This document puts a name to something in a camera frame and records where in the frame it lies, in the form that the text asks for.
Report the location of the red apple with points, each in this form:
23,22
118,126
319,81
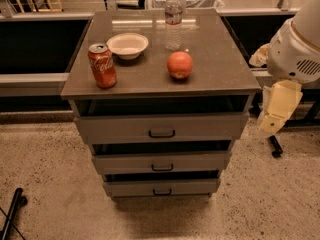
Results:
179,65

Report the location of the black table frame leg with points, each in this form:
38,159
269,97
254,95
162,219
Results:
308,119

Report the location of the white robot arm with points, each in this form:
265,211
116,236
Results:
309,13

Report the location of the black stand leg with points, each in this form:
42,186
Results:
18,201

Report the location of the grey drawer cabinet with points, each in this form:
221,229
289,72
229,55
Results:
220,83

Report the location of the white paper bowl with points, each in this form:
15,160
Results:
128,46

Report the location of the grey top drawer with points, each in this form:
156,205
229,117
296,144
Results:
160,128

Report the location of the grey bottom drawer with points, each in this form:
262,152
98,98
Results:
162,188

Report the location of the white wire basket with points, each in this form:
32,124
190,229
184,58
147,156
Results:
193,4

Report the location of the clear plastic water bottle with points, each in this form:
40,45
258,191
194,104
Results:
173,20

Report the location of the grey middle drawer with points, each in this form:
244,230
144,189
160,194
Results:
161,162

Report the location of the grey drawer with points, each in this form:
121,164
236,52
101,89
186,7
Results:
162,188
160,128
161,162

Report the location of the red cola can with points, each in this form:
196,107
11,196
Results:
102,66

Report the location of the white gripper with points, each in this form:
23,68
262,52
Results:
289,58

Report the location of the grey metal rail table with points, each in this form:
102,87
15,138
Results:
38,51

